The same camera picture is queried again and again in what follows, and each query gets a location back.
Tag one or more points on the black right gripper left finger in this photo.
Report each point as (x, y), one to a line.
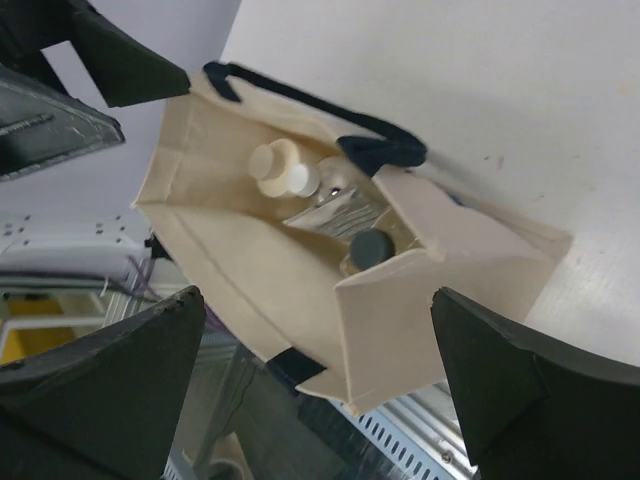
(104, 406)

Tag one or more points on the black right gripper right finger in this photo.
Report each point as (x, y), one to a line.
(531, 406)

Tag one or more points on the square bottle with dark cap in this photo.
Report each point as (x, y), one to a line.
(367, 249)

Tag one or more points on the beige bottle with round cap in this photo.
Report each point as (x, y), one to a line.
(269, 165)

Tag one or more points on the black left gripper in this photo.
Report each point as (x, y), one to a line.
(64, 66)

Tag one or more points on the white slotted cable duct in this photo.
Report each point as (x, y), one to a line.
(249, 427)

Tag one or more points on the cream canvas tote bag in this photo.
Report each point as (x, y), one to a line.
(360, 337)

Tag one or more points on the clear bottle with white cap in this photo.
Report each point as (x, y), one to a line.
(319, 182)

